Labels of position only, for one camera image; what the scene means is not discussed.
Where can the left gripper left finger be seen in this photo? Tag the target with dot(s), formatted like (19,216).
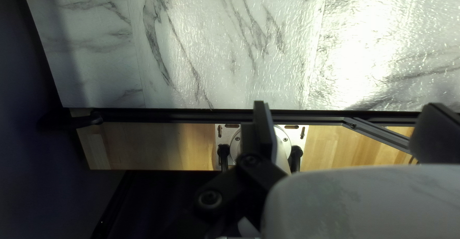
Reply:
(257,138)

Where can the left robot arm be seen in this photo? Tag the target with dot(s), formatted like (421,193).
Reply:
(282,152)

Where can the black frame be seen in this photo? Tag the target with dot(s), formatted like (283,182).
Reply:
(179,116)

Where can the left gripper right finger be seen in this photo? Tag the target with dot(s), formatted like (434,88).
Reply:
(438,134)

